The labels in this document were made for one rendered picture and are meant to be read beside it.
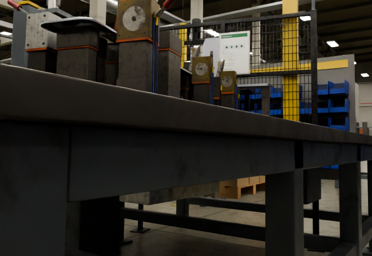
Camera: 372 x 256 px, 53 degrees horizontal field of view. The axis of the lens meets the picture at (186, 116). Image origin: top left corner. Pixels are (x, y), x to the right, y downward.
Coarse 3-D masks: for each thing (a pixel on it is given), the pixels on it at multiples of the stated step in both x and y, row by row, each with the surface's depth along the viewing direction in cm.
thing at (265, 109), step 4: (264, 88) 216; (268, 88) 215; (264, 92) 216; (268, 92) 215; (264, 96) 216; (268, 96) 215; (264, 100) 216; (268, 100) 215; (264, 104) 215; (268, 104) 215; (264, 108) 215; (268, 108) 214; (264, 112) 215; (268, 112) 214
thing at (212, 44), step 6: (204, 42) 245; (210, 42) 244; (216, 42) 242; (204, 48) 245; (210, 48) 244; (216, 48) 242; (204, 54) 245; (216, 54) 242; (216, 60) 241; (216, 66) 241; (216, 72) 241
